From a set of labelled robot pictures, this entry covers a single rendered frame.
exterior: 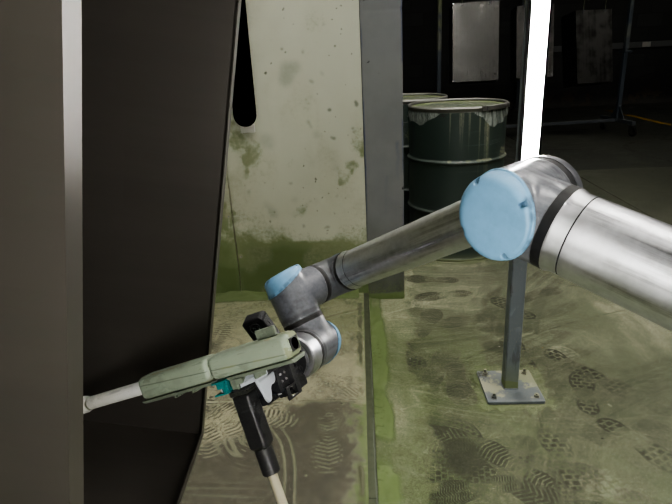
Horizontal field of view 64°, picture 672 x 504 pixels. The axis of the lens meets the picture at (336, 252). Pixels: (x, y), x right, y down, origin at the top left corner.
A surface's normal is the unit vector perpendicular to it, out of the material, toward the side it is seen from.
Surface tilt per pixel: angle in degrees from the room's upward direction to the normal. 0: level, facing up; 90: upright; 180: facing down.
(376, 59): 90
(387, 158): 90
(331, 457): 0
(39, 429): 90
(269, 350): 77
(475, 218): 88
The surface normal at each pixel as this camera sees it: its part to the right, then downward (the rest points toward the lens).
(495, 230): -0.79, 0.22
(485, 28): -0.04, 0.19
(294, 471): -0.05, -0.94
